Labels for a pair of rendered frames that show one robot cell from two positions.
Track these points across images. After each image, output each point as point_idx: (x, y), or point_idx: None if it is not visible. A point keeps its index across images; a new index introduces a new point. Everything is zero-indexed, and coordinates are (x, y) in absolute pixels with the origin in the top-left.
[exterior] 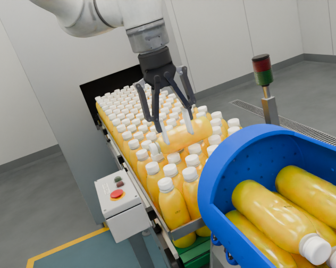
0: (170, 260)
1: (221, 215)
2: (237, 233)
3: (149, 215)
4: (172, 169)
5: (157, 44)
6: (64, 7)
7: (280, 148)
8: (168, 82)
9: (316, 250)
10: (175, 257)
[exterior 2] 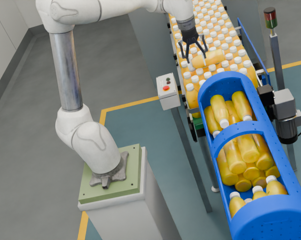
0: (188, 122)
1: (201, 107)
2: (202, 114)
3: (182, 99)
4: (195, 79)
5: (188, 28)
6: (148, 6)
7: (239, 81)
8: (194, 41)
9: (222, 123)
10: (191, 121)
